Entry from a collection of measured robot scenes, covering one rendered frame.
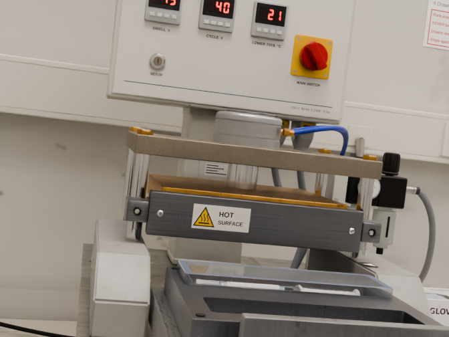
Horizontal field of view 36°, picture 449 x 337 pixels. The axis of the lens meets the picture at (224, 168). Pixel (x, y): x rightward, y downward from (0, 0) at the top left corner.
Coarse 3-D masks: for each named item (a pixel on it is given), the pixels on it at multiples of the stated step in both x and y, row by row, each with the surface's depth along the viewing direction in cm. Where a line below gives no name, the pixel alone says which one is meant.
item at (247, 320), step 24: (168, 312) 56; (168, 336) 50; (240, 336) 43; (264, 336) 43; (288, 336) 43; (312, 336) 44; (336, 336) 44; (360, 336) 44; (384, 336) 45; (408, 336) 45; (432, 336) 45
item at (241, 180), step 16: (160, 176) 85; (240, 176) 80; (256, 176) 81; (192, 192) 72; (208, 192) 72; (224, 192) 73; (240, 192) 75; (256, 192) 78; (272, 192) 80; (288, 192) 83; (304, 192) 86
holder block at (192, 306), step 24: (168, 288) 60; (192, 288) 55; (216, 288) 56; (240, 288) 57; (192, 312) 48; (216, 312) 49; (240, 312) 53; (264, 312) 54; (288, 312) 54; (312, 312) 54; (336, 312) 55; (360, 312) 55; (384, 312) 56; (408, 312) 56; (192, 336) 46; (216, 336) 47
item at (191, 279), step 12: (180, 264) 59; (180, 276) 58; (192, 276) 56; (204, 276) 56; (216, 276) 57; (228, 276) 57; (372, 276) 64; (252, 288) 57; (264, 288) 57; (276, 288) 58; (288, 288) 58; (300, 288) 58; (312, 288) 58; (324, 288) 58; (336, 288) 59; (348, 288) 59; (360, 288) 59; (372, 288) 59; (384, 288) 59
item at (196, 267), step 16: (192, 272) 57; (208, 272) 58; (224, 272) 58; (240, 272) 59; (256, 272) 60; (272, 272) 61; (288, 272) 62; (304, 272) 62; (320, 272) 63; (336, 272) 64
